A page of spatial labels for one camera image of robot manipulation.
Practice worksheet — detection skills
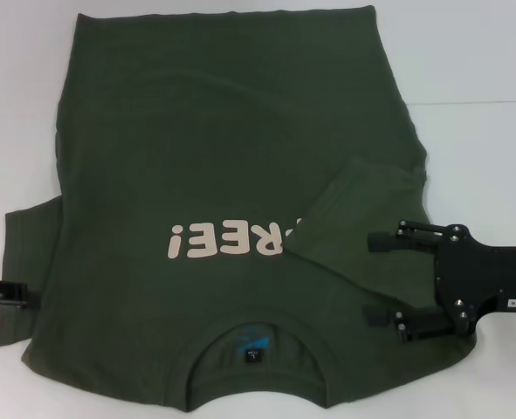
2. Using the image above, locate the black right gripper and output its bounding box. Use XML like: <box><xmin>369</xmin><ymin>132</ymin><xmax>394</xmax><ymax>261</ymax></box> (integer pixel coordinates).
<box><xmin>366</xmin><ymin>220</ymin><xmax>516</xmax><ymax>347</ymax></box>

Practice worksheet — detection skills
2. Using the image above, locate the dark green FREE t-shirt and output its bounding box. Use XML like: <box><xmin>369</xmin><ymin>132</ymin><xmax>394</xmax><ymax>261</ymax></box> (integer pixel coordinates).
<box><xmin>0</xmin><ymin>3</ymin><xmax>479</xmax><ymax>414</ymax></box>

